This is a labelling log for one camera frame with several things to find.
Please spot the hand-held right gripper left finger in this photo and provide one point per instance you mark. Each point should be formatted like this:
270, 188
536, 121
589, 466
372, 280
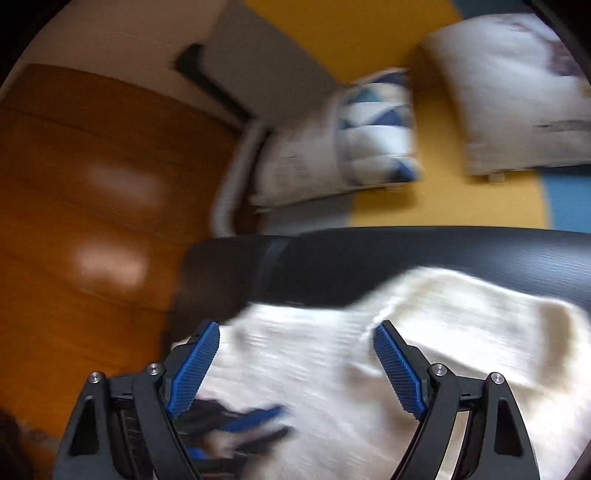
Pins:
194, 369

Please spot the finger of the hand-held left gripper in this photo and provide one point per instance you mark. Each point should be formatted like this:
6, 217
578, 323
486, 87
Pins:
254, 417

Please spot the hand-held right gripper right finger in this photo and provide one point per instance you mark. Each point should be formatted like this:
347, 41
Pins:
397, 369

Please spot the white knit sweater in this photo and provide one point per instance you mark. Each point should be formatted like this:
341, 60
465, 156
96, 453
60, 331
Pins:
323, 369

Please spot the blue triangle pattern pillow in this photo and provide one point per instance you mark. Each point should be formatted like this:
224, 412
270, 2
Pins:
369, 138

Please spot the white deer print pillow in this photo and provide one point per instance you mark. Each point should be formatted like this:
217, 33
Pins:
503, 101

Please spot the grey yellow blue sofa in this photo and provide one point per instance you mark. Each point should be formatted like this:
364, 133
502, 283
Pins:
369, 37

